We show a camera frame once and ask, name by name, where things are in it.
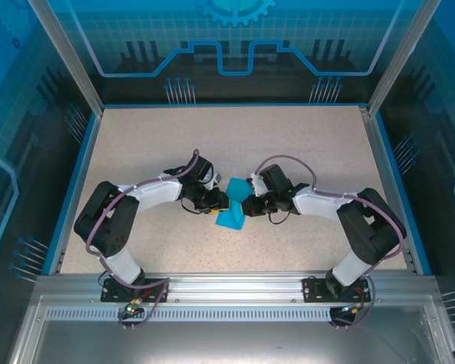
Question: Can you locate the teal cloth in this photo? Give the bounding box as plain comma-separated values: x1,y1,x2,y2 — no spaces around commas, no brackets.
215,177,251,232

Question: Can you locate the grey sheet metal tray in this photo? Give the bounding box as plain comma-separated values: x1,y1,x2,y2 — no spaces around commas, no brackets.
7,295,455,364

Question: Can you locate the aluminium mounting beam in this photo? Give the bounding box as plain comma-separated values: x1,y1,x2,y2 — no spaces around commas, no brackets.
33,271,439,304

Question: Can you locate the blue printed circuit-pattern panel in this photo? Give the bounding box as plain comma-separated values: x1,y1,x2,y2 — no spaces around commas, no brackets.
47,0,422,105

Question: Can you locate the blue printed side panel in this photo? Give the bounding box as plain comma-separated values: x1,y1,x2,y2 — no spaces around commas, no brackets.
378,0,455,364
0,0,99,364

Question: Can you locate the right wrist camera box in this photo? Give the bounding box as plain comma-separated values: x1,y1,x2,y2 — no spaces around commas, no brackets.
249,173,268,197

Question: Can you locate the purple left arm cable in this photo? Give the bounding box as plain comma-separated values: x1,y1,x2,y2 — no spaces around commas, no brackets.
85,148,200,331

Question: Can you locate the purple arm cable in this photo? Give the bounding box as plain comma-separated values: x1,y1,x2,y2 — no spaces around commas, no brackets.
85,148,200,331
254,155,407,329

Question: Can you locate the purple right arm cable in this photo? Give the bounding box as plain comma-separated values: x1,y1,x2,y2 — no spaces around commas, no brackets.
254,155,407,329

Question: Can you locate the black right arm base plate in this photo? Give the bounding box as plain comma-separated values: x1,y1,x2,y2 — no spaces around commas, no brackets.
302,275,369,304

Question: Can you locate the slotted metal cable duct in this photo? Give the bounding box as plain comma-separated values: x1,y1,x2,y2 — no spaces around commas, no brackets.
43,307,334,323

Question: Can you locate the aluminium side rail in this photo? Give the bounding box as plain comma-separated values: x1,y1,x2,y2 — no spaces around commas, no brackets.
358,105,420,275

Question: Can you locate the blue table border frame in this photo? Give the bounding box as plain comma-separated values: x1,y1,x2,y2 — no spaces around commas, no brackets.
41,102,433,276

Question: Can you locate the cable connector with orange tip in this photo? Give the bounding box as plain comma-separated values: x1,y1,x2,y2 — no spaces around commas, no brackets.
339,303,367,315

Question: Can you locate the cable connector with green light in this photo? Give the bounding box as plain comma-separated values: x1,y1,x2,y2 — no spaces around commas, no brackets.
123,297,143,316

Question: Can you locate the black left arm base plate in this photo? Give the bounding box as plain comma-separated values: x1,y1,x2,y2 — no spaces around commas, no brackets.
100,276,170,304

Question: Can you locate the aluminium frame post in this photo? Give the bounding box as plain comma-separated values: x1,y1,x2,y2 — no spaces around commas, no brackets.
27,0,105,115
366,0,441,117

